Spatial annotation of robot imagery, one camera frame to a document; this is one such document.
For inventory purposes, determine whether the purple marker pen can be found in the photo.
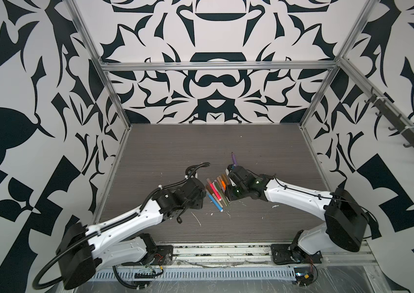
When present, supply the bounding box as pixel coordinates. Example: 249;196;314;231
231;152;238;166

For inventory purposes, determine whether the blue highlighter pen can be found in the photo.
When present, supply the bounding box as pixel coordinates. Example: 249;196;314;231
207;191;224;212

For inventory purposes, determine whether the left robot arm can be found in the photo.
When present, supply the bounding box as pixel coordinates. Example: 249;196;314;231
32;162;210;290

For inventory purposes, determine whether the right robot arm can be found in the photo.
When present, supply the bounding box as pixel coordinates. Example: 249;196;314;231
226;164;381;265

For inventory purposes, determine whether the green pen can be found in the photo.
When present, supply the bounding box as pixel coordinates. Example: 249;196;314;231
214;180;230;206

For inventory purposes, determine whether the light pink cap pen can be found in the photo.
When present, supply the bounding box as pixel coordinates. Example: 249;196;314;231
213;180;229;206

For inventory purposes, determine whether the pink highlighter pen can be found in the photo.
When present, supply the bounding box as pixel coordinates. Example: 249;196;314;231
207;178;222;201

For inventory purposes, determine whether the green circuit board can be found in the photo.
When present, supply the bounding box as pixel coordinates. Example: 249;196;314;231
294;266;319;287

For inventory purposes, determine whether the aluminium front rail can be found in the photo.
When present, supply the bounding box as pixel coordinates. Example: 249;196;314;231
159;242;378;268

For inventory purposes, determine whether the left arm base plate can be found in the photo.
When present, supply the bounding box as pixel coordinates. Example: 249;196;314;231
147;245;174;266

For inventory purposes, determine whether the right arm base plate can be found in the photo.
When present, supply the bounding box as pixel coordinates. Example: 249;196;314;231
271;244;323;265

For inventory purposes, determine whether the white cable duct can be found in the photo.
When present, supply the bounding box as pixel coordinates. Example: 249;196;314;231
89;266;297;282

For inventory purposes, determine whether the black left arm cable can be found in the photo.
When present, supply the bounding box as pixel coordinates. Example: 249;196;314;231
112;265;164;290

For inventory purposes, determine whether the black wall hook rack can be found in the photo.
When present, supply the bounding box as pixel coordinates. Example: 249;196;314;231
363;87;414;149

